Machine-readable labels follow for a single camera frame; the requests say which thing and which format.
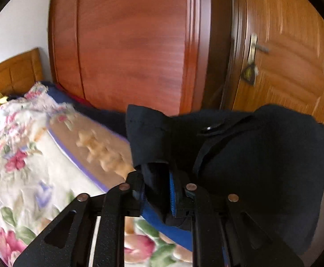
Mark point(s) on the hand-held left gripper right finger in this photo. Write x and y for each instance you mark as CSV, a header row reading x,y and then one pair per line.
x,y
173,197

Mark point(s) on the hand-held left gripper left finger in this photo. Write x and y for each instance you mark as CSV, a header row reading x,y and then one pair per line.
x,y
135,189

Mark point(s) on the black double-breasted coat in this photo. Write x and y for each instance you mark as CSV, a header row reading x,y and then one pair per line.
x,y
262,158

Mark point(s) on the floral blanket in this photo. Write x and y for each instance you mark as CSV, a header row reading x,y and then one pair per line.
x,y
26,172

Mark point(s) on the wooden door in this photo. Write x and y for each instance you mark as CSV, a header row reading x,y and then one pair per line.
x,y
289,61

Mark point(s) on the dark hanging tag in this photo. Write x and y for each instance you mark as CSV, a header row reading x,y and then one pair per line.
x,y
249,73

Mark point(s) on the wooden slatted wardrobe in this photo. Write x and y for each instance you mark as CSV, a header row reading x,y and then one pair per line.
x,y
123,47

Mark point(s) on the wooden bed headboard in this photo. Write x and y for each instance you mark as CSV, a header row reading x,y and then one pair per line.
x,y
14,69

